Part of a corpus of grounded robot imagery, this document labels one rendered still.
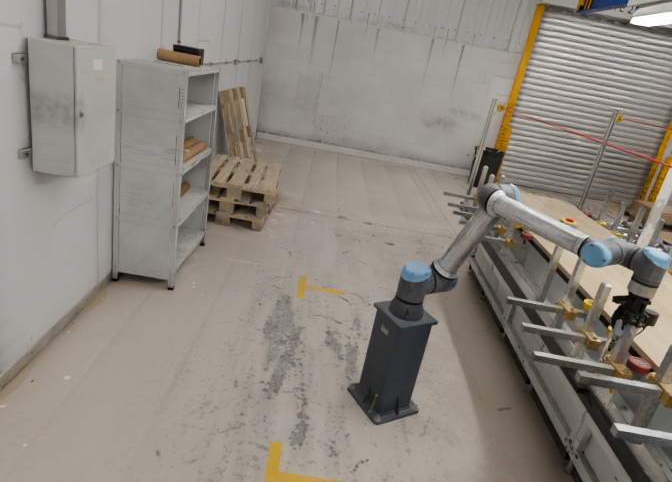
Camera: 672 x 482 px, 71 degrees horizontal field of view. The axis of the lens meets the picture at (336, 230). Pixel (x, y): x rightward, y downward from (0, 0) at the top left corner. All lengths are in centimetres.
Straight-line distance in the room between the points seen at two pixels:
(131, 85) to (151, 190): 69
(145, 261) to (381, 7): 708
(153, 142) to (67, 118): 94
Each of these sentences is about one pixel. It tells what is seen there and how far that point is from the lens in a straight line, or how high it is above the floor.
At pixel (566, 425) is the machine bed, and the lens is 308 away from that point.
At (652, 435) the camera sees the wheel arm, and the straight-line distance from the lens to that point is 176.
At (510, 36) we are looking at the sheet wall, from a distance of 1002.
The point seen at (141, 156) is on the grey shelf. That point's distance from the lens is 342.
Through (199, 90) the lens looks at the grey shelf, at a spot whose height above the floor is 135.
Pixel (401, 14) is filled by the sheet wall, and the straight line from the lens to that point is 959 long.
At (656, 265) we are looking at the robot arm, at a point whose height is 134.
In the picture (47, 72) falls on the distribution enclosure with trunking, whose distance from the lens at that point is 254.
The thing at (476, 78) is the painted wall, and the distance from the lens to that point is 983.
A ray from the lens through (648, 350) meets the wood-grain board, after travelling 244.
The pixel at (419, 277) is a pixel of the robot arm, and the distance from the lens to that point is 245.
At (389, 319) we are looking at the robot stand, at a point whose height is 59.
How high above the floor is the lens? 182
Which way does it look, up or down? 20 degrees down
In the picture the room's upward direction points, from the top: 11 degrees clockwise
